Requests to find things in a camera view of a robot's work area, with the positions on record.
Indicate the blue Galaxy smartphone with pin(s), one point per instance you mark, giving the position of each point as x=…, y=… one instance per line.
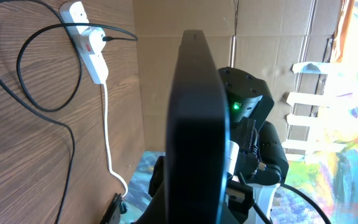
x=197, y=136

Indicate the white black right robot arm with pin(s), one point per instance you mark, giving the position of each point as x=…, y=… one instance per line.
x=254, y=156

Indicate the white charger plug adapter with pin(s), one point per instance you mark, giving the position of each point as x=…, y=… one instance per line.
x=91, y=40

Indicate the brown cardboard backdrop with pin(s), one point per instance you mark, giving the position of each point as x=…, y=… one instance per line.
x=264, y=38

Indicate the white power strip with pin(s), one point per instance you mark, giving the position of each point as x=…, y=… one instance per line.
x=74, y=12

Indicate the white wooden fence panel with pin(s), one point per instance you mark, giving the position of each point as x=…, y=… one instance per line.
x=315, y=101

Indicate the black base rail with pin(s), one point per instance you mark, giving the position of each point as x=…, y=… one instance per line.
x=116, y=208

